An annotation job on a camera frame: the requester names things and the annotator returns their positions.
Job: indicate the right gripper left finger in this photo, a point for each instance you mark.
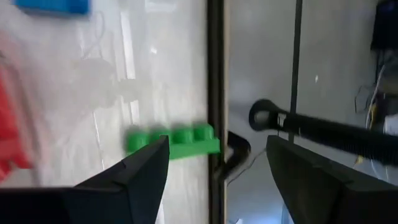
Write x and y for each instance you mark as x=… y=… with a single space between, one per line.
x=124 y=199

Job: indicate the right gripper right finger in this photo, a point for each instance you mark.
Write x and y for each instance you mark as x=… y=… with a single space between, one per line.
x=311 y=193

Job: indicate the long green toy block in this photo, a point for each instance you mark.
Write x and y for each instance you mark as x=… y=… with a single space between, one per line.
x=192 y=149

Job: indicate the red toy block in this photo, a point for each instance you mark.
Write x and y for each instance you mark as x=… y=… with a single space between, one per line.
x=7 y=137

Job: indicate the clear plastic bin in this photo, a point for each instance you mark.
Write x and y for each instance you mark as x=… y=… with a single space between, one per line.
x=28 y=93

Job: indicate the blue toy block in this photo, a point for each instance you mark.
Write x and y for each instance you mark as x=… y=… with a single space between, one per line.
x=53 y=5

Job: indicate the white table mat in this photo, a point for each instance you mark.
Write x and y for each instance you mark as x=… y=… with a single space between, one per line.
x=155 y=77

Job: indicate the black equipment box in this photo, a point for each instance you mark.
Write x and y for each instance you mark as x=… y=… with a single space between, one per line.
x=385 y=25

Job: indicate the black frame clamp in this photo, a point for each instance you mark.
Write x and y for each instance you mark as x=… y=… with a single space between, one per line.
x=239 y=149

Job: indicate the black aluminium table frame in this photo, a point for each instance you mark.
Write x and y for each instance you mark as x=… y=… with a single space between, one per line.
x=215 y=77

